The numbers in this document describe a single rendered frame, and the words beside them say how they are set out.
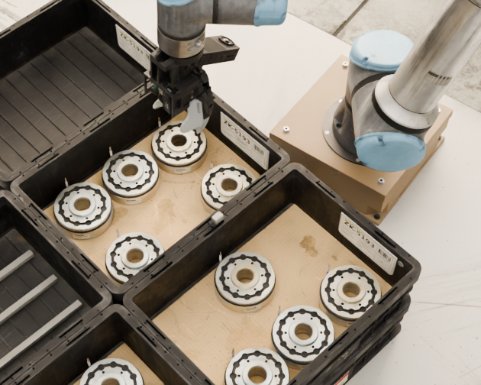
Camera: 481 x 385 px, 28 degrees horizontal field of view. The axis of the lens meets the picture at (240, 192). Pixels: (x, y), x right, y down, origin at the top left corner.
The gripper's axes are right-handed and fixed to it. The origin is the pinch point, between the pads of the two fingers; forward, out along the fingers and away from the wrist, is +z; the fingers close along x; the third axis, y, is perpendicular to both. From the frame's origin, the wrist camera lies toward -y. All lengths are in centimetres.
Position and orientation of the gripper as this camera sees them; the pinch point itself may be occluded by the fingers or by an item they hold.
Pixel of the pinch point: (189, 115)
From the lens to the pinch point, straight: 168.4
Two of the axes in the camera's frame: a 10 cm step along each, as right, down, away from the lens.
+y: -7.1, 5.6, -4.3
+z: -0.5, 5.6, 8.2
